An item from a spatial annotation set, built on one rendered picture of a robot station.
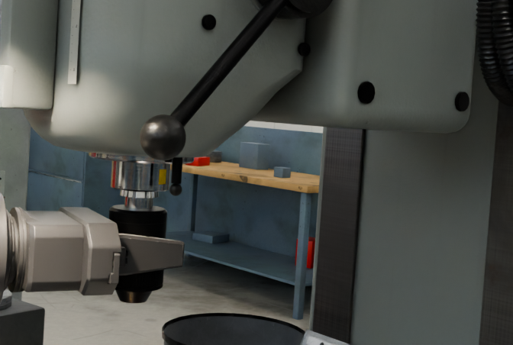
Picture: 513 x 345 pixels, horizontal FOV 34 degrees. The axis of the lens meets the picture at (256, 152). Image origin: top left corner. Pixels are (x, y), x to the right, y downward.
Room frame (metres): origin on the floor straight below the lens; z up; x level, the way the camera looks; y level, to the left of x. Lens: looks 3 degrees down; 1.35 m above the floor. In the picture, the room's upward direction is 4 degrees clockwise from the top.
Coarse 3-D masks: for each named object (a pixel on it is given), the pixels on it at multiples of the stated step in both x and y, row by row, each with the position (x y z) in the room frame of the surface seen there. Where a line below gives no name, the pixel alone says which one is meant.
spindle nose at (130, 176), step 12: (120, 168) 0.66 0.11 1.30; (132, 168) 0.65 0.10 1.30; (144, 168) 0.65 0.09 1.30; (156, 168) 0.66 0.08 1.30; (168, 168) 0.67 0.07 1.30; (120, 180) 0.66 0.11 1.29; (132, 180) 0.65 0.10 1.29; (144, 180) 0.65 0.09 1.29; (156, 180) 0.66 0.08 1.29; (168, 180) 0.67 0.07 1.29
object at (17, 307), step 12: (12, 300) 0.98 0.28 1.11; (0, 312) 0.92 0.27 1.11; (12, 312) 0.92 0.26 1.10; (24, 312) 0.93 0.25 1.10; (36, 312) 0.95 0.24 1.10; (0, 324) 0.91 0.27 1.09; (12, 324) 0.92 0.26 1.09; (24, 324) 0.93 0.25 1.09; (36, 324) 0.95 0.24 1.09; (0, 336) 0.91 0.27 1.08; (12, 336) 0.92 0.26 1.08; (24, 336) 0.93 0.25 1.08; (36, 336) 0.95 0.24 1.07
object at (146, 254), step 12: (120, 240) 0.64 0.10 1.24; (132, 240) 0.64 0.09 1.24; (144, 240) 0.65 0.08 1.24; (156, 240) 0.65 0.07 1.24; (168, 240) 0.66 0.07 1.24; (180, 240) 0.67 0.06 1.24; (132, 252) 0.64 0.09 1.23; (144, 252) 0.65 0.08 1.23; (156, 252) 0.65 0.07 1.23; (168, 252) 0.65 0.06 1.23; (180, 252) 0.66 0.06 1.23; (120, 264) 0.63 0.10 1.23; (132, 264) 0.64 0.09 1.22; (144, 264) 0.65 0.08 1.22; (156, 264) 0.65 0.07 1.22; (168, 264) 0.66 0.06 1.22; (180, 264) 0.66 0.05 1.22
